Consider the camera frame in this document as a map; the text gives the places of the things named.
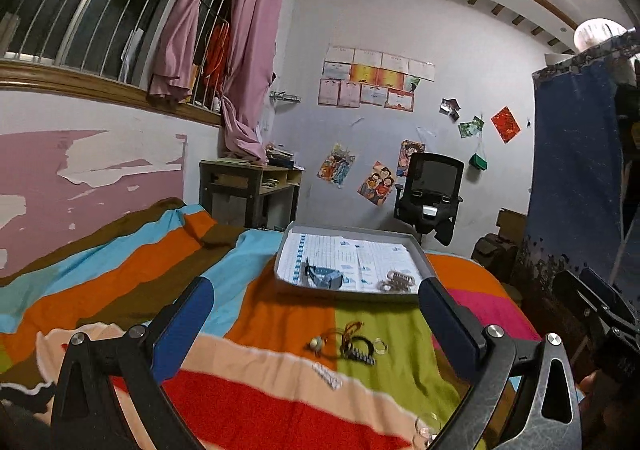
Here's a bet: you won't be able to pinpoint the printed paper tray liner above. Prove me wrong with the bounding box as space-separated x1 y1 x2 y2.
276 233 430 294

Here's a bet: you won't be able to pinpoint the pink curtain left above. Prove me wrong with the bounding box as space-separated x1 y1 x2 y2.
149 0 201 102

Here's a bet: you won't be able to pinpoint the pink curtain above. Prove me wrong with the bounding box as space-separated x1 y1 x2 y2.
149 0 201 102
221 0 282 163

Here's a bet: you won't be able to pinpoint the certificates on wall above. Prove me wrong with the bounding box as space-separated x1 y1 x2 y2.
318 45 436 112

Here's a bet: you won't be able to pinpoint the white rhinestone hair clip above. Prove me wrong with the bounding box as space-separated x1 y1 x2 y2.
312 362 343 390

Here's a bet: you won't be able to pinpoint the silver linked ring bracelet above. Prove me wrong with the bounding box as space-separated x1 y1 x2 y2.
375 270 418 294

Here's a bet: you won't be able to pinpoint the pearl bead hair tie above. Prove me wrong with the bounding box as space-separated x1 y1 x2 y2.
308 329 346 358

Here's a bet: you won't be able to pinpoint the colourful striped bed blanket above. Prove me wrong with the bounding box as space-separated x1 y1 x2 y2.
0 197 544 450

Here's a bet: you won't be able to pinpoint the blue hair claw clip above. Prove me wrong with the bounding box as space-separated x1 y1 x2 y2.
303 259 345 291

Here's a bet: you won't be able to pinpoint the grey metal tray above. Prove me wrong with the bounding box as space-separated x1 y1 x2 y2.
274 222 436 303

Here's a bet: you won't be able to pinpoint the black office chair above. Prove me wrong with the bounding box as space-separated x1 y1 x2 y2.
394 152 464 247

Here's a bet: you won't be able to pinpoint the cartoon family poster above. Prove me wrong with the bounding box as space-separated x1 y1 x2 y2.
358 161 396 207

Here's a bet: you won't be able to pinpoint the barred window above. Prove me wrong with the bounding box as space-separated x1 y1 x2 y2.
1 0 231 126

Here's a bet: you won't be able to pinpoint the green small hanging bag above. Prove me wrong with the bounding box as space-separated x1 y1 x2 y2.
469 139 488 172

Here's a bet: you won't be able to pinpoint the poster behind chair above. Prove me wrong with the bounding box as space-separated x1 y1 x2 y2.
396 139 425 177

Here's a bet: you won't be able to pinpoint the pink curtain right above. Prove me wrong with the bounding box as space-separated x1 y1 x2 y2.
221 0 282 163

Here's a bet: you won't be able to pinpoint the cartoon poster left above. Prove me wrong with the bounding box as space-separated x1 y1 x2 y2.
317 144 357 188

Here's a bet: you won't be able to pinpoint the dark wooden desk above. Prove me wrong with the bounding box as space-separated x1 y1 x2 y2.
198 158 304 229

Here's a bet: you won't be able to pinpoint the green photos on wall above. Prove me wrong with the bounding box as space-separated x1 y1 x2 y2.
458 115 485 139

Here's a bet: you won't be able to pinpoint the red paper wall decoration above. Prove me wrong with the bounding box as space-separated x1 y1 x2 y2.
491 107 521 144

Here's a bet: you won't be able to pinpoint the blue patterned hanging cloth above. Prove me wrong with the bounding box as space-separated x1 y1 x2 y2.
518 30 639 304

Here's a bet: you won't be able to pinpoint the photo cluster on wall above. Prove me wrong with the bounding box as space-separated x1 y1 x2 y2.
439 98 460 122

